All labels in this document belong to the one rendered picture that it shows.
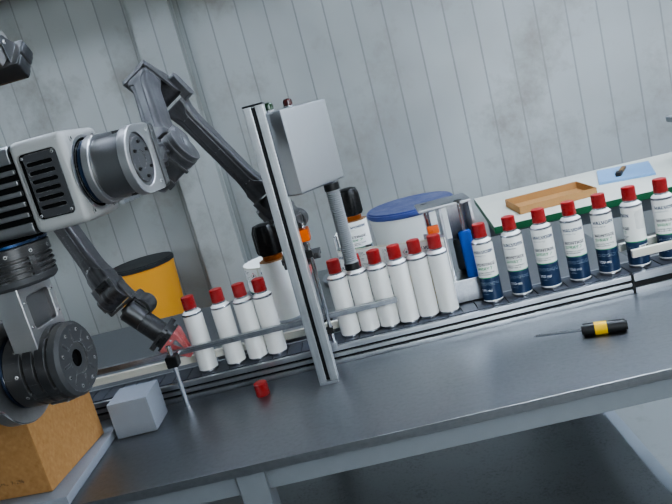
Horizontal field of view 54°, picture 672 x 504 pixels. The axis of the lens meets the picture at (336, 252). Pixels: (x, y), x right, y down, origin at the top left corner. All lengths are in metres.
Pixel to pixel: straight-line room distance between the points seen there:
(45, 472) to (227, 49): 3.92
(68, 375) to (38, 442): 0.27
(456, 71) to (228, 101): 1.65
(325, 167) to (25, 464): 0.89
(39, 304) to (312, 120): 0.69
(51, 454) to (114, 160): 0.69
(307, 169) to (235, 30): 3.60
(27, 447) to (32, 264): 0.43
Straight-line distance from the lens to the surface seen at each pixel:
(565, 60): 5.05
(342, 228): 1.55
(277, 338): 1.73
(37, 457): 1.53
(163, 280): 4.84
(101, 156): 1.16
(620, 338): 1.56
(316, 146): 1.54
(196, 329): 1.75
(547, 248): 1.73
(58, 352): 1.28
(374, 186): 4.96
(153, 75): 1.67
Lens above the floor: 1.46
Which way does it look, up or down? 12 degrees down
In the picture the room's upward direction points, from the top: 15 degrees counter-clockwise
